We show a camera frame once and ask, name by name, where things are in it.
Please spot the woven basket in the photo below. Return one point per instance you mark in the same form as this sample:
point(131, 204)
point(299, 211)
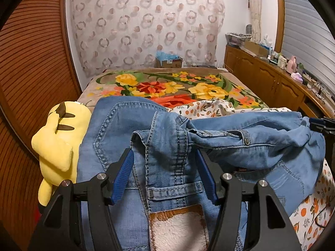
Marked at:
point(238, 38)

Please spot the circle pattern sheer curtain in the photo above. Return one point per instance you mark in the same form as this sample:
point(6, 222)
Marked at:
point(130, 31)

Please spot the grey roller shutter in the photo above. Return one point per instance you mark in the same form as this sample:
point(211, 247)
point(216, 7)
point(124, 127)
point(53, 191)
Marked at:
point(301, 26)

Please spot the floral blanket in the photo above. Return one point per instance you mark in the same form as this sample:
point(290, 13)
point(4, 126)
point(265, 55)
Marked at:
point(204, 89)

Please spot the beige curtain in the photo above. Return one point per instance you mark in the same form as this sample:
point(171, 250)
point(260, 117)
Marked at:
point(255, 10)

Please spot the wooden cabinet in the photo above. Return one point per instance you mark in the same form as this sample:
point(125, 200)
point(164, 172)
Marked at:
point(261, 75)

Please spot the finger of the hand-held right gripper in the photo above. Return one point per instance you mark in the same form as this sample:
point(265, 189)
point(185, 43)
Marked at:
point(316, 125)

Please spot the flat cardboard box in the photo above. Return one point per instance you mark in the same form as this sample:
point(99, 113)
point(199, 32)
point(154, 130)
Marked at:
point(255, 48)

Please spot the cluster of small bottles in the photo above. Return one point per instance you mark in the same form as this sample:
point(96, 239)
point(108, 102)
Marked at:
point(278, 58)

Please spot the pink pouch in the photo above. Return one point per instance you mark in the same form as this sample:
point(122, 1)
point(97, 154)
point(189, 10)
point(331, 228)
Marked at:
point(297, 77)

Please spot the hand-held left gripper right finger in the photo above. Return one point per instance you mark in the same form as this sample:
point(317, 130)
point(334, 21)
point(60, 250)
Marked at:
point(206, 177)

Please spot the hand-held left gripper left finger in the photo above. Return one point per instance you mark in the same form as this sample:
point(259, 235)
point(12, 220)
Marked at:
point(123, 177)

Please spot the wooden slatted door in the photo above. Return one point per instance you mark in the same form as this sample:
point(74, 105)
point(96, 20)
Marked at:
point(31, 57)

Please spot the cardboard box with blue bag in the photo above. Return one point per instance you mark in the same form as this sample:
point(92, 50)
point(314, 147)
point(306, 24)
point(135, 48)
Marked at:
point(170, 62)

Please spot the yellow plush toy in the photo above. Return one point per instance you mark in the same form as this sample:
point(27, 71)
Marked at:
point(60, 146)

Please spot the orange print bed sheet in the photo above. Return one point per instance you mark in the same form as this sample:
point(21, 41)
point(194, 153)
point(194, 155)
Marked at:
point(311, 214)

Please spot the pink bottle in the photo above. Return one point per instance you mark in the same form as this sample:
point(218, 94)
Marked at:
point(291, 64)

